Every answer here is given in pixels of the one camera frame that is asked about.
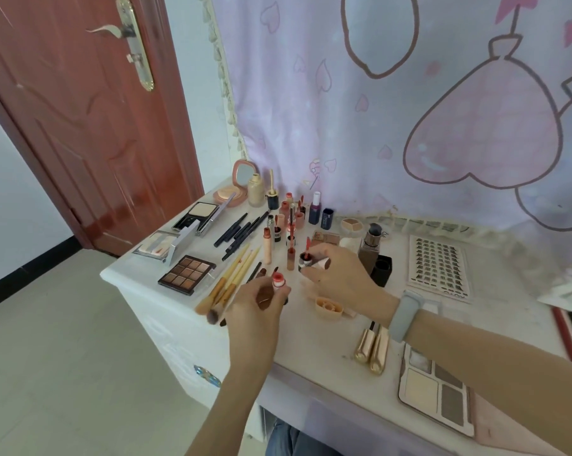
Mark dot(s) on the person's left hand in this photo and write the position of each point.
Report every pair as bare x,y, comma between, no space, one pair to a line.
252,332

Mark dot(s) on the person's right hand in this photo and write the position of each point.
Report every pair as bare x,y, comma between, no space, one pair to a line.
352,284

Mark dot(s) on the black square foundation cap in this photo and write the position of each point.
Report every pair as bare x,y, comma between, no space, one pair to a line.
382,270

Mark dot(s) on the peach foundation tube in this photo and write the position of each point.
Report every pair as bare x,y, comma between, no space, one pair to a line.
328,308

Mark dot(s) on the dark foundation box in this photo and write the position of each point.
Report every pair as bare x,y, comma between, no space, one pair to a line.
369,251

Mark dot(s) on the small red blush palette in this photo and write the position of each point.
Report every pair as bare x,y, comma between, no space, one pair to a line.
326,238

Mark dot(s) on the small brown bottle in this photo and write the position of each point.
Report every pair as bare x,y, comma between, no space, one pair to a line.
278,280

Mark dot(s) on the round white powder compact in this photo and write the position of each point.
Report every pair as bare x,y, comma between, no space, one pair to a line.
352,224

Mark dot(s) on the brown lip gloss wand cap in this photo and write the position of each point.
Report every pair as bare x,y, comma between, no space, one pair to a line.
291,260

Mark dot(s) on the navy lipstick cap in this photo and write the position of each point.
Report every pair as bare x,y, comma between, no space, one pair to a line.
327,218

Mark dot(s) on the cream gold tube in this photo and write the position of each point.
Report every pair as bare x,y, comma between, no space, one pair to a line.
380,351

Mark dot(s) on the small black white bottle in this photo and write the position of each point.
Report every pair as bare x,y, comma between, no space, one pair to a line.
291,237

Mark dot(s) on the small clear square compact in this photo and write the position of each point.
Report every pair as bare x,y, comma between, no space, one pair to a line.
432,306

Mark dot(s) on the navy lipstick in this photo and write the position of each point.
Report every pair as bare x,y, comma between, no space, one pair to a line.
315,211

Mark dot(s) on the pink lipstick cap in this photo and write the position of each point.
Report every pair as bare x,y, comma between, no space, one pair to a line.
300,220

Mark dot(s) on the paper instruction sheet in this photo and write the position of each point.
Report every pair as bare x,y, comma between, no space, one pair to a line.
438,268

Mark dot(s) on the orange brown eyeshadow palette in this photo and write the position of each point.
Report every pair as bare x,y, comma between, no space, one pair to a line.
186,274

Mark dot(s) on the dark lip glaze wand cap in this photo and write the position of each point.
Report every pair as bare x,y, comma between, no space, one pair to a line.
303,211

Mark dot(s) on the pink lip gloss cap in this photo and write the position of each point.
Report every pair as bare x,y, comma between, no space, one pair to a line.
281,222

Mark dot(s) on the black eyeliner pencil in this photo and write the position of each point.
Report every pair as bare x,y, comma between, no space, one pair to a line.
245,237

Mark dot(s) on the pink lip gloss tube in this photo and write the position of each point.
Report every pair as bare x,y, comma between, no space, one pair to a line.
285,208

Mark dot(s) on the wooden drawer lilac front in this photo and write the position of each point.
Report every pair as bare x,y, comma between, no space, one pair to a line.
324,417

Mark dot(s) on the black foundation bottle cap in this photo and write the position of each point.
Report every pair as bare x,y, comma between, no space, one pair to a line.
272,201

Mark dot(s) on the dark grey palette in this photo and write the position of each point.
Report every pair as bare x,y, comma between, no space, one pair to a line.
200,213

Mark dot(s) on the silver square palette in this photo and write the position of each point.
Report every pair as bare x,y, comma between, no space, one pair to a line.
155,244

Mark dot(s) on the beige foundation bottle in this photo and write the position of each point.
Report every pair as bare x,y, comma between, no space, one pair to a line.
256,192

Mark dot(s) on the pink four-pan eyeshadow palette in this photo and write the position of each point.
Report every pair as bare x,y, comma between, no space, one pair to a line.
433,394

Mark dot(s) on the pink cushion compact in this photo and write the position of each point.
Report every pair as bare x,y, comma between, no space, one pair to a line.
229,194

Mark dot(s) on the person's left forearm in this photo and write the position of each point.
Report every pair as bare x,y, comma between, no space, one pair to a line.
224,417

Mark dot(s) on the person's right forearm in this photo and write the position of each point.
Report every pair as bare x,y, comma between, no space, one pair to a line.
504,370

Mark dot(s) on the person's blue jeans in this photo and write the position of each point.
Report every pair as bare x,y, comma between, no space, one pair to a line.
295,444

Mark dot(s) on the white smartwatch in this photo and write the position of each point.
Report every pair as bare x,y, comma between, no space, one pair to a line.
402,318

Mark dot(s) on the blue cabinet sticker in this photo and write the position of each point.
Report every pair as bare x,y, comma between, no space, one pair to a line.
207,376

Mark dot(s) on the white table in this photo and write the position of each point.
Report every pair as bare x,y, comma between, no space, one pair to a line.
314,346

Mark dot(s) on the lilac cartoon cloth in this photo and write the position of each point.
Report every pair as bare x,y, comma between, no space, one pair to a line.
362,113

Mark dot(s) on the brown wooden door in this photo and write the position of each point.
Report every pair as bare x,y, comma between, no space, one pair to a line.
77,137

